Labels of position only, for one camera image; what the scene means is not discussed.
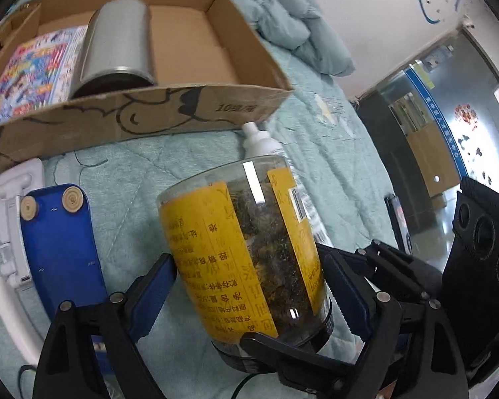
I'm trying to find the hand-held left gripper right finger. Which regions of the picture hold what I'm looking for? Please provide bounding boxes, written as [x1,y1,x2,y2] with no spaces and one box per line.
[321,251,470,399]

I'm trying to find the white folding stand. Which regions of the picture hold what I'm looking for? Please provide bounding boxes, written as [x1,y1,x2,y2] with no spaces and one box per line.
[0,158,46,288]

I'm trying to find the colourful board game box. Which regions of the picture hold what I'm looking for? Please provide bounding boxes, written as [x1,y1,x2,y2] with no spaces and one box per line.
[0,25,89,130]

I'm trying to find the teal quilted blanket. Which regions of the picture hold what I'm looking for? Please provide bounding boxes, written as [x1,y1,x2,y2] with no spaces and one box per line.
[0,21,404,399]

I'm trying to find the cardboard box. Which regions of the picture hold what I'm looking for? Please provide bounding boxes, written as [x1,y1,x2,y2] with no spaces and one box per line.
[0,0,295,181]

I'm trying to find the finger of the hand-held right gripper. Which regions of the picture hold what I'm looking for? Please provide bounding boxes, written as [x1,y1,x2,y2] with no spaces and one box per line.
[316,239,443,312]
[238,332,360,389]

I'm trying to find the dark flat object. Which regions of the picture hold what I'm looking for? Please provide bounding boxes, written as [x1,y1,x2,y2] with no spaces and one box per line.
[384,194,413,255]

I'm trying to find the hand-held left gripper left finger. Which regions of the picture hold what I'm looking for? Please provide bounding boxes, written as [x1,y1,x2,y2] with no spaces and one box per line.
[33,253,178,399]

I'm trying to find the light blue puffer jacket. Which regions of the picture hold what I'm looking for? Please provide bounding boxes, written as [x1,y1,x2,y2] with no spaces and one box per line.
[206,0,355,77]

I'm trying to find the white plastic bottle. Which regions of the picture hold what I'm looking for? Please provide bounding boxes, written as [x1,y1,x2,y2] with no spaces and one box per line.
[242,121,331,250]

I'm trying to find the yellow label clear jar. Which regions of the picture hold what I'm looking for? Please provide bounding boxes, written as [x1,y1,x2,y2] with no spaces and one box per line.
[156,155,335,374]

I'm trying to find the silver metal can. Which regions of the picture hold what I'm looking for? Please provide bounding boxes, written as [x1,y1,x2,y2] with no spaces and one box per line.
[69,1,156,100]

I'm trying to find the glass door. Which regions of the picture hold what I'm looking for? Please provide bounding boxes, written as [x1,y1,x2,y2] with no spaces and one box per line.
[355,25,499,258]

